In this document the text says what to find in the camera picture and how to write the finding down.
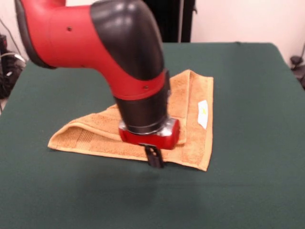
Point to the orange terry towel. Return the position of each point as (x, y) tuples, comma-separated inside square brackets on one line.
[(195, 148)]

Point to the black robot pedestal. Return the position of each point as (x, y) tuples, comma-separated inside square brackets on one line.
[(171, 21)]

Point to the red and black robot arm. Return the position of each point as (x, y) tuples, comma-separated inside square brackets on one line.
[(119, 47)]

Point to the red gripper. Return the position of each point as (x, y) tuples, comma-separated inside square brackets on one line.
[(152, 139)]

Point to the black stand base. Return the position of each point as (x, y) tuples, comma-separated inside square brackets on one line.
[(7, 78), (296, 60)]

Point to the dark green tablecloth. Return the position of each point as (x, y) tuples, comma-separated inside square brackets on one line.
[(238, 190)]

